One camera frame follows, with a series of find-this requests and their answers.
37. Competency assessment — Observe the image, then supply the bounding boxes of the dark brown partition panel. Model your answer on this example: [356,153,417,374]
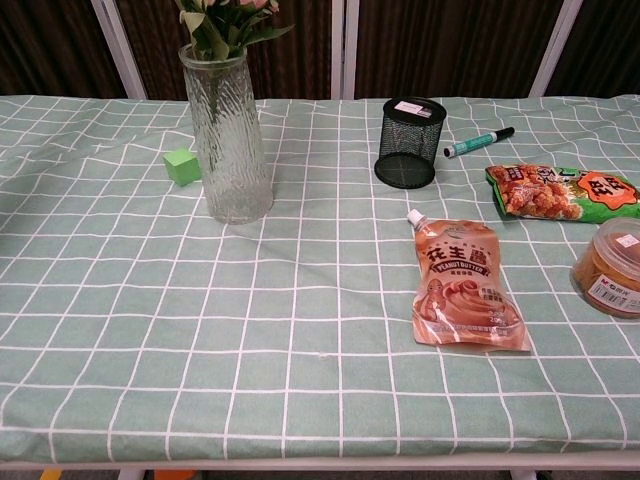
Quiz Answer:
[0,0,126,99]
[354,0,566,99]
[117,0,334,100]
[547,0,640,97]

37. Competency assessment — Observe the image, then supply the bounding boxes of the pink artificial flower bouquet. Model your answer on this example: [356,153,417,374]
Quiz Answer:
[174,0,296,126]

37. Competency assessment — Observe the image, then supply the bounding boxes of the black mesh pen holder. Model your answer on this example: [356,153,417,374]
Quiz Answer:
[374,96,448,190]

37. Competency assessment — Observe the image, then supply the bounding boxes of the orange green peanut snack bag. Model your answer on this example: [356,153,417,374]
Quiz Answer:
[484,163,640,225]

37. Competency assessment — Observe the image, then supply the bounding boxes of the small green cube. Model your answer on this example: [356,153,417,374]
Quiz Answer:
[162,147,202,188]

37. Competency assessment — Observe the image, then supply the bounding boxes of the green white checked tablecloth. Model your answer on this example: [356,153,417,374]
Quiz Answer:
[0,93,640,464]

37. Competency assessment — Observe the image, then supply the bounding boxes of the clear glass cup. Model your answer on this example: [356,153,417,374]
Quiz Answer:
[178,43,275,225]

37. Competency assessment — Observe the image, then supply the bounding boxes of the round clear tub rubber bands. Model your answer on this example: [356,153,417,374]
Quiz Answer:
[571,216,640,319]

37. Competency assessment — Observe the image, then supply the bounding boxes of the peanut butter spout pouch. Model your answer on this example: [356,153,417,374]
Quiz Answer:
[406,208,533,353]

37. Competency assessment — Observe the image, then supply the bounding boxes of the teal marker pen black cap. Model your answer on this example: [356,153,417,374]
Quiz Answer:
[444,126,516,160]

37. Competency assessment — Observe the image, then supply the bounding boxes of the white partition post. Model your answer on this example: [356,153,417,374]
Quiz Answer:
[89,0,149,100]
[529,0,585,97]
[330,0,357,100]

